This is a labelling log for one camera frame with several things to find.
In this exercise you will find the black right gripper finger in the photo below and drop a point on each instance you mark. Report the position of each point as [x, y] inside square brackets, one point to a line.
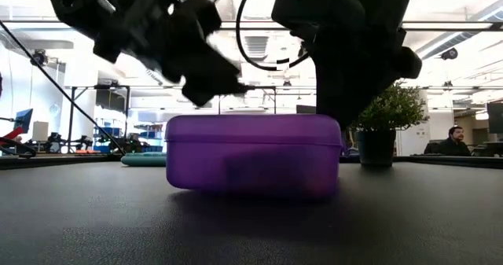
[363, 92]
[334, 100]

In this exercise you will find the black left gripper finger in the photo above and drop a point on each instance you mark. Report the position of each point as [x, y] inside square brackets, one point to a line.
[212, 82]
[171, 70]

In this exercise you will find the purple plastic pencil box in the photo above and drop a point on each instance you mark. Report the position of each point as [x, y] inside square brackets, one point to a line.
[251, 159]

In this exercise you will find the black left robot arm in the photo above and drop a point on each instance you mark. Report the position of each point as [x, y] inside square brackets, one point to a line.
[74, 1]

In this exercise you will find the small potted green plant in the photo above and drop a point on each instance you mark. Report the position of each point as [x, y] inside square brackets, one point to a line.
[377, 147]

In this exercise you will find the teal calculator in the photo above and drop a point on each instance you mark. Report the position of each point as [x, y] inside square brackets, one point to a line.
[143, 160]

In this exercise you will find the person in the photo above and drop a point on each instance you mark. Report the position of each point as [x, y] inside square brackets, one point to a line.
[452, 147]

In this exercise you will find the dark monitor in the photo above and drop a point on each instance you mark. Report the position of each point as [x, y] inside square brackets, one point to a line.
[496, 117]

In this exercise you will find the white background box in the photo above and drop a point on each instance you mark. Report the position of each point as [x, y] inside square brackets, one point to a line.
[40, 131]

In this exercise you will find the blue lit monitor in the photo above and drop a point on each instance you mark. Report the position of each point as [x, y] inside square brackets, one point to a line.
[24, 120]

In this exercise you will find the red background object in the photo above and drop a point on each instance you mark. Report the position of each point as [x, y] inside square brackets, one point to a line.
[12, 133]

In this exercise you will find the black ceiling dome camera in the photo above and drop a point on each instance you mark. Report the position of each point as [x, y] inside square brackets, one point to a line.
[449, 53]

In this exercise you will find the black metal background frame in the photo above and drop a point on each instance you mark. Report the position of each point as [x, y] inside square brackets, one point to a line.
[72, 119]

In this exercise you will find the black camera on pole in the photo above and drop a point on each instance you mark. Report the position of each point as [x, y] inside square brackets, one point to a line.
[39, 57]

